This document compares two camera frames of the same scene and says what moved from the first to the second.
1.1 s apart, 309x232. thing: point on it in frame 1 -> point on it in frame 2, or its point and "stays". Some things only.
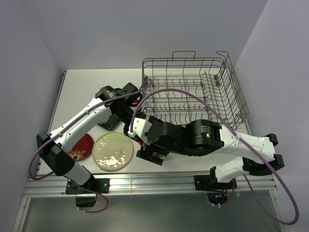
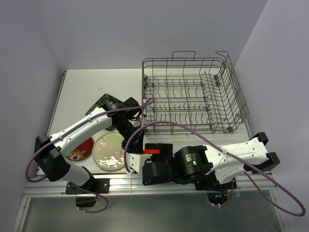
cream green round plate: x=112 y=151 stays
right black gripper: x=148 y=155 -> x=166 y=150
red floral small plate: x=83 y=148 stays
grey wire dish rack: x=186 y=88 stays
